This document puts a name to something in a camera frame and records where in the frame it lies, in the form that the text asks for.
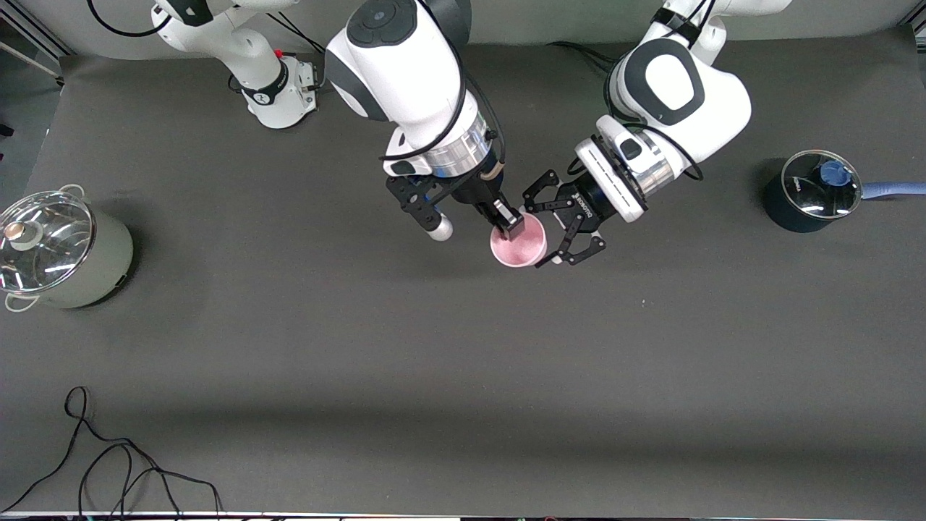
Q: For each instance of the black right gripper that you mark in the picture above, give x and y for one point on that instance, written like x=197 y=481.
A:
x=484 y=194

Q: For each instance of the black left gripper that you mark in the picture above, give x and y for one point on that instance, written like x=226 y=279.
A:
x=583 y=205

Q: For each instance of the pink plastic cup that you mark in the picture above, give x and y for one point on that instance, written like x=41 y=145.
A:
x=522 y=246

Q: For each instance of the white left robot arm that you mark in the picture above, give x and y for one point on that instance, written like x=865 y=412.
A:
x=687 y=94

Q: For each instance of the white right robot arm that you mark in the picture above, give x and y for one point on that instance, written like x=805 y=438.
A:
x=405 y=65

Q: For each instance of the dark grey table mat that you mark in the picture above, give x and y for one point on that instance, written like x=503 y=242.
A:
x=463 y=362

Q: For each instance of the grey pot with glass lid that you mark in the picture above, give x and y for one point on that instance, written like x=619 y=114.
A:
x=94 y=268

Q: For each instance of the aluminium frame rail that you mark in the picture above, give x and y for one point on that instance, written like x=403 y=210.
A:
x=36 y=43

